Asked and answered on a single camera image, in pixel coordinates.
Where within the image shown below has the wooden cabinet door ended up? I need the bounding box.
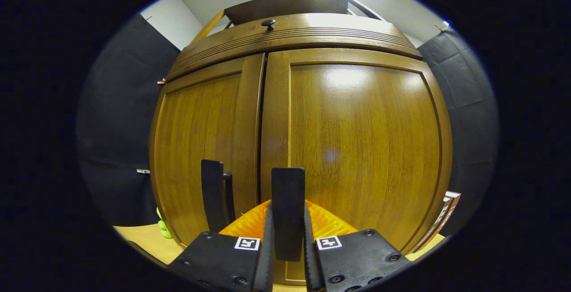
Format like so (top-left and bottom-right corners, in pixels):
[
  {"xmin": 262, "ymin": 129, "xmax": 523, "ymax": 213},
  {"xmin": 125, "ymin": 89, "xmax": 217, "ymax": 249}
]
[
  {"xmin": 260, "ymin": 48, "xmax": 453, "ymax": 286},
  {"xmin": 150, "ymin": 53, "xmax": 266, "ymax": 248}
]

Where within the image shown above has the wooden cabinet drawer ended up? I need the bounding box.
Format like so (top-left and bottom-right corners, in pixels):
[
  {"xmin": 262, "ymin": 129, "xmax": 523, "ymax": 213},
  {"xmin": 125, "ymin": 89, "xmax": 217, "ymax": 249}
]
[{"xmin": 165, "ymin": 12, "xmax": 423, "ymax": 83}]

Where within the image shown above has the wooden double-door shoe cabinet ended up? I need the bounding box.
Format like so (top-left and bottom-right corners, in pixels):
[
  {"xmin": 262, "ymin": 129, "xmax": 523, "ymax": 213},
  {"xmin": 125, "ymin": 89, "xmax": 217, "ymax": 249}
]
[{"xmin": 149, "ymin": 0, "xmax": 453, "ymax": 286}]

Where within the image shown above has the green toy frog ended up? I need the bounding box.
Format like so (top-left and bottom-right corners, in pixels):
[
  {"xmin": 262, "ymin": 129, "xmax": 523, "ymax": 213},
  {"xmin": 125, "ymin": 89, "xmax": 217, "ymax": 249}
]
[{"xmin": 156, "ymin": 207, "xmax": 172, "ymax": 239}]

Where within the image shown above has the black door handle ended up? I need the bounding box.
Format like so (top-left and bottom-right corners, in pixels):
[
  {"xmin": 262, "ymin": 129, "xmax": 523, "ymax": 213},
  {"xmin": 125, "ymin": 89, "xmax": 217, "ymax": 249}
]
[
  {"xmin": 271, "ymin": 167, "xmax": 306, "ymax": 262},
  {"xmin": 201, "ymin": 159, "xmax": 236, "ymax": 234}
]

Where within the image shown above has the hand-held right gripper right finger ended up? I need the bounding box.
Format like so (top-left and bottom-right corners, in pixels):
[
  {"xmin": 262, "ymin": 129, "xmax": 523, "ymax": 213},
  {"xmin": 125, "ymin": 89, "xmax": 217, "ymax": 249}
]
[{"xmin": 303, "ymin": 200, "xmax": 413, "ymax": 292}]

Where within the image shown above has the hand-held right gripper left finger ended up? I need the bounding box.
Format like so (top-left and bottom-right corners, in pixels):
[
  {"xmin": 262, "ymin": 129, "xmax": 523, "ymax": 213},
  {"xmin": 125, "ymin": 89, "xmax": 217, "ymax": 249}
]
[{"xmin": 167, "ymin": 200, "xmax": 275, "ymax": 292}]

